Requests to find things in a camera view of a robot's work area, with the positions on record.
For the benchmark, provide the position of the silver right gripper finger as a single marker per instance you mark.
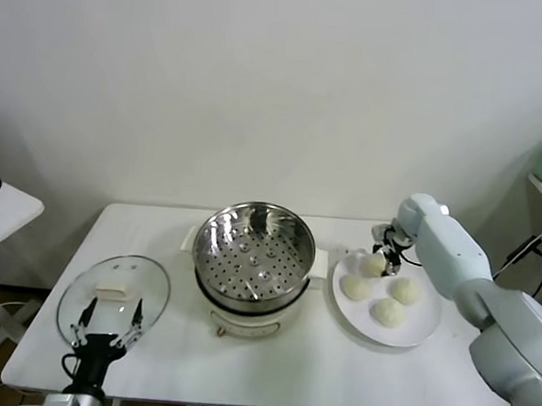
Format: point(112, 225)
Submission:
point(391, 263)
point(377, 250)

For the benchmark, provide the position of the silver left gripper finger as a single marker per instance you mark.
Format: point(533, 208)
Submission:
point(82, 326)
point(133, 328)

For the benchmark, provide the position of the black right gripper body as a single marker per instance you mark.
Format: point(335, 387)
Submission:
point(391, 237)

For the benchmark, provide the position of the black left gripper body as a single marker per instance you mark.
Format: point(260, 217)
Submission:
point(96, 351)

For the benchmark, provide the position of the white steamed baozi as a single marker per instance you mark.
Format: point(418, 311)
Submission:
point(406, 291)
point(357, 287)
point(371, 265)
point(388, 313)

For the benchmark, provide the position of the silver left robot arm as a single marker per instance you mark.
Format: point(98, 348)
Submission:
point(77, 404)

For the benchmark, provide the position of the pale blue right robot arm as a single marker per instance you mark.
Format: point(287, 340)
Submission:
point(456, 257)

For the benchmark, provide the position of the stainless steel steamer basket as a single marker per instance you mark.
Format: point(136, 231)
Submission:
point(252, 258)

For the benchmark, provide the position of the white round plate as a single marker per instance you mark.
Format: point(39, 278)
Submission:
point(383, 334)

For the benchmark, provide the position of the white electric cooker pot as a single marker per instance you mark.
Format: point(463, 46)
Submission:
point(246, 322)

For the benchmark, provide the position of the white side table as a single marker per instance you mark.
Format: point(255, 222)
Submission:
point(10, 204)

